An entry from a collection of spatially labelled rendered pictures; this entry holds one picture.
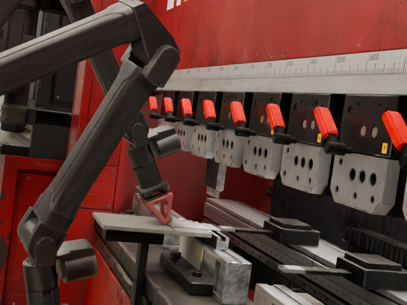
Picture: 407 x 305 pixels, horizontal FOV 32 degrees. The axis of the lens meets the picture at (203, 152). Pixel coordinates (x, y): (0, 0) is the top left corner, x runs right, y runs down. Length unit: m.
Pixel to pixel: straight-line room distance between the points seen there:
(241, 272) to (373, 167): 0.64
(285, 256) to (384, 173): 0.94
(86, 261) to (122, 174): 1.31
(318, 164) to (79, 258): 0.46
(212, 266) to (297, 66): 0.57
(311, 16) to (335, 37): 0.11
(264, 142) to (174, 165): 1.28
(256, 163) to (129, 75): 0.35
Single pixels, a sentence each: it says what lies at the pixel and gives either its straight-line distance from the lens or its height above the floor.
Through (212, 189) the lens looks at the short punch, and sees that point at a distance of 1.79.
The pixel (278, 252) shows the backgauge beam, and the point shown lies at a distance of 1.93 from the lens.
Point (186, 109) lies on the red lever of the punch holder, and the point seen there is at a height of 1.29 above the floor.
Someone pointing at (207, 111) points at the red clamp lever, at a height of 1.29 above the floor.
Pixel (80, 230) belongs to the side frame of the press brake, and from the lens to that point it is 2.60.
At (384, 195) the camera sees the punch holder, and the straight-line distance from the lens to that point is 0.98.
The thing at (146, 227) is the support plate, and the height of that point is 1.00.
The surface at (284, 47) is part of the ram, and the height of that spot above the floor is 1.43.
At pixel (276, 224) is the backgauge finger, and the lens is 1.85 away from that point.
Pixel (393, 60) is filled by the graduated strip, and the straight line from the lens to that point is 1.01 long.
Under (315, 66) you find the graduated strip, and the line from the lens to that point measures 1.22.
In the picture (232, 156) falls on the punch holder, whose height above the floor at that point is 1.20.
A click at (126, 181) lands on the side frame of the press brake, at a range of 2.60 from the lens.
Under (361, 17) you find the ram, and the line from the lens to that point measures 1.11.
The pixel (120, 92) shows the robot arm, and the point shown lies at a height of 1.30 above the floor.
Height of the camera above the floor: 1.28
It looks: 3 degrees down
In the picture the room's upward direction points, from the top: 8 degrees clockwise
